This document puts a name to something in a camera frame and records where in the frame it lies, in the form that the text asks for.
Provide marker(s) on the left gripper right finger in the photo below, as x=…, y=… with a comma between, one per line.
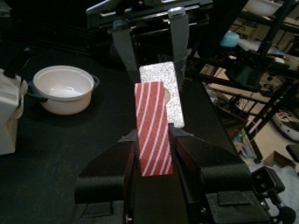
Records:
x=218, y=166

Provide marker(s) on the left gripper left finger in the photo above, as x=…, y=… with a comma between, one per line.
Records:
x=105, y=169

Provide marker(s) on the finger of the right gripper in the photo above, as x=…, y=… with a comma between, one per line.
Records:
x=180, y=43
x=126, y=49

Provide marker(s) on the white toy rice block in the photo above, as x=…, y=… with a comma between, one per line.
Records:
x=173, y=87

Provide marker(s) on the red striped toy salmon slice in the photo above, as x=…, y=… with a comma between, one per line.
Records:
x=154, y=131

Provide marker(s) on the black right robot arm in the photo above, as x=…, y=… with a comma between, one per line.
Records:
x=226, y=26

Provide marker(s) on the teal round container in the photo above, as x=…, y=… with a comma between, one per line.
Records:
x=230, y=39

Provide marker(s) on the black boxy device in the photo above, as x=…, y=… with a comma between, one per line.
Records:
x=269, y=179

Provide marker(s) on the brown cardboard box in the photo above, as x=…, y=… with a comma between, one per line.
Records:
x=278, y=160

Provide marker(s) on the white rounded floor object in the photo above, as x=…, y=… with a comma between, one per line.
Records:
x=288, y=127

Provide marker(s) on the white background bowl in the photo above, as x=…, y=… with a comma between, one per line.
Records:
x=264, y=7

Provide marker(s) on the white toy knife block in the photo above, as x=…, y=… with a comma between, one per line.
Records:
x=10, y=116

